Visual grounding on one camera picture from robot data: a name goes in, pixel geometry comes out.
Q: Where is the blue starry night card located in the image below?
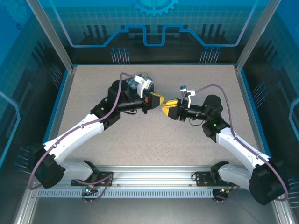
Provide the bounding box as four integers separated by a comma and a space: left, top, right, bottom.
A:
125, 72, 155, 93

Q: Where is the aluminium front frame bar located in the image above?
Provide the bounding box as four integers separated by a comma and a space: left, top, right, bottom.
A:
13, 188, 38, 224
273, 200, 298, 224

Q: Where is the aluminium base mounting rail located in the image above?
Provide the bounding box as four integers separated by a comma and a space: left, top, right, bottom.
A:
32, 165, 280, 190

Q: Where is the grey slotted cable duct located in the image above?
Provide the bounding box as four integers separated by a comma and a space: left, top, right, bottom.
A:
36, 189, 214, 199

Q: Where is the aluminium rear frame post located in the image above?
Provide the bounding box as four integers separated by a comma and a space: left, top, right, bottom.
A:
26, 0, 78, 72
235, 0, 280, 72

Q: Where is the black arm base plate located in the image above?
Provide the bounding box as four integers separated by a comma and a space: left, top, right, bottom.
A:
71, 171, 114, 187
195, 171, 221, 187

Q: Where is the blue table edge trim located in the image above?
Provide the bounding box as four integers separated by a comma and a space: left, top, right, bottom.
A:
42, 70, 71, 145
240, 70, 266, 151

